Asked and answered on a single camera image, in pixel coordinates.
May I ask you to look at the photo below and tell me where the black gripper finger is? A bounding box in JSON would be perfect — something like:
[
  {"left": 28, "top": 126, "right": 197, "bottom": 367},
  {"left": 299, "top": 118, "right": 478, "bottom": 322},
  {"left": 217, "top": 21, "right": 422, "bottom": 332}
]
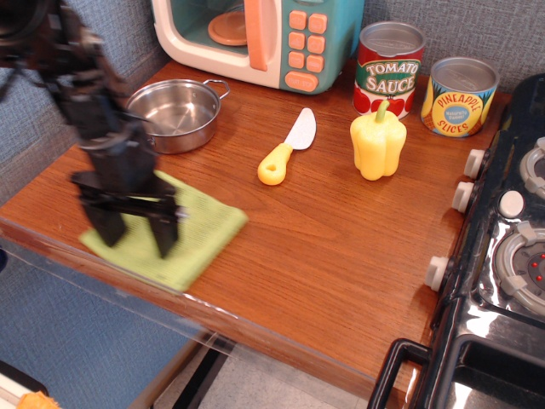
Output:
[
  {"left": 148, "top": 216, "right": 179, "bottom": 258},
  {"left": 83, "top": 204, "right": 126, "bottom": 247}
]

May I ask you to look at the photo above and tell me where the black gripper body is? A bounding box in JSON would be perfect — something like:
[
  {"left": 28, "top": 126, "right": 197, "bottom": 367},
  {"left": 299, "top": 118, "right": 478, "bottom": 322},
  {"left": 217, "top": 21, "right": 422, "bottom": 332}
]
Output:
[{"left": 71, "top": 123, "right": 182, "bottom": 222}]

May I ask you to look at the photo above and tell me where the green cloth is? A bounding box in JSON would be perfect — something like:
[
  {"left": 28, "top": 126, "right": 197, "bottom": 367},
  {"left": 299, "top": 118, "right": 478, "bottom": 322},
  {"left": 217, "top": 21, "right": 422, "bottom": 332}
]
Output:
[{"left": 79, "top": 170, "right": 248, "bottom": 293}]

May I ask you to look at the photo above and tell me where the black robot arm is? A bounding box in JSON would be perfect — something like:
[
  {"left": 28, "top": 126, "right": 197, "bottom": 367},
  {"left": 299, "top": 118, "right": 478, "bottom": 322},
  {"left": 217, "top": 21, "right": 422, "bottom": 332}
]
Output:
[{"left": 1, "top": 1, "right": 182, "bottom": 257}]

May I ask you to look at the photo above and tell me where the small steel pot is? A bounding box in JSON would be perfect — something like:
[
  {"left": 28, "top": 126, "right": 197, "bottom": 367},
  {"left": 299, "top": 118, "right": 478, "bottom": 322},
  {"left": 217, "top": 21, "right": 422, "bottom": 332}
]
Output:
[{"left": 126, "top": 79, "right": 230, "bottom": 154}]

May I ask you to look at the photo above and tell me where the yellow toy knife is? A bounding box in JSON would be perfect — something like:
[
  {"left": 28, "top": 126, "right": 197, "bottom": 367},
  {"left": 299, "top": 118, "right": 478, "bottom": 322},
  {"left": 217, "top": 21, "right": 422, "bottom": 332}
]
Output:
[{"left": 257, "top": 107, "right": 317, "bottom": 186}]

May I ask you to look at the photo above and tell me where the teal toy microwave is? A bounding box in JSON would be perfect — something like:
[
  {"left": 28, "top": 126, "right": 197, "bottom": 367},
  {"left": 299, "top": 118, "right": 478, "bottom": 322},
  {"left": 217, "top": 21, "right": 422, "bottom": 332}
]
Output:
[{"left": 152, "top": 1, "right": 364, "bottom": 95}]

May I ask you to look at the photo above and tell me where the yellow toy bell pepper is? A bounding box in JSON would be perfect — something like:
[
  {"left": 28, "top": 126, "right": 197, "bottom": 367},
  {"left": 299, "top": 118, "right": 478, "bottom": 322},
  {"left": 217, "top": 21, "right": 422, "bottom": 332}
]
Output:
[{"left": 350, "top": 101, "right": 407, "bottom": 181}]

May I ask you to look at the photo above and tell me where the grey stove knob lower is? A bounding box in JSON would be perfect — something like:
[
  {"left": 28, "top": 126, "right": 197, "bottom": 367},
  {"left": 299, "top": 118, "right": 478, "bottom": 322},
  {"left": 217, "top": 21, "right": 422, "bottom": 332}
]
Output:
[{"left": 425, "top": 256, "right": 449, "bottom": 292}]

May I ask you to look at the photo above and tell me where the grey stove knob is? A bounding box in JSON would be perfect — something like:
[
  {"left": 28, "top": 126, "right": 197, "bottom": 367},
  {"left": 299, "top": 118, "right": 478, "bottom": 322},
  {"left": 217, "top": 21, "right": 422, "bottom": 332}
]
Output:
[
  {"left": 425, "top": 256, "right": 449, "bottom": 292},
  {"left": 464, "top": 149, "right": 486, "bottom": 180},
  {"left": 451, "top": 181, "right": 474, "bottom": 213}
]

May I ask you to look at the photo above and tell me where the tomato sauce can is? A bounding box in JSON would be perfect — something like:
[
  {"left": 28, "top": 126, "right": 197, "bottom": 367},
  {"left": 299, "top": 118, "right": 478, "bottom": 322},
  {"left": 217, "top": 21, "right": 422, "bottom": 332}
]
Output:
[{"left": 353, "top": 21, "right": 426, "bottom": 118}]

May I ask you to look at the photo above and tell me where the grey stove knob middle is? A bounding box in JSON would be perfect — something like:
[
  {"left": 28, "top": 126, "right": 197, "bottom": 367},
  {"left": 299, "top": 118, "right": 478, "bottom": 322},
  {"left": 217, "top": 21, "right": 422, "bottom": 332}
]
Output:
[{"left": 451, "top": 181, "right": 474, "bottom": 213}]

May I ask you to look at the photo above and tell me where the pineapple slices can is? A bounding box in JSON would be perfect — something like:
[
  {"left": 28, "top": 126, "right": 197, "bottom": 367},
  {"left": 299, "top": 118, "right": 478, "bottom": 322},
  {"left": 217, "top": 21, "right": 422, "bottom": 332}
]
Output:
[{"left": 421, "top": 56, "right": 500, "bottom": 138}]

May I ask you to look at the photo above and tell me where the grey stove knob upper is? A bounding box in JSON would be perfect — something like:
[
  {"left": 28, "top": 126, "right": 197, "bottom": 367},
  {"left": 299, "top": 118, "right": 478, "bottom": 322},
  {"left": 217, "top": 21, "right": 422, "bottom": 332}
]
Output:
[{"left": 464, "top": 149, "right": 486, "bottom": 180}]

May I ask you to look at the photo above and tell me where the black toy stove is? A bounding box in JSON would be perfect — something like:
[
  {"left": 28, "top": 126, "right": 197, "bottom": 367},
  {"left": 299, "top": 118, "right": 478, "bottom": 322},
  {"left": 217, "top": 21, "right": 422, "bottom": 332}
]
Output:
[{"left": 369, "top": 74, "right": 544, "bottom": 408}]

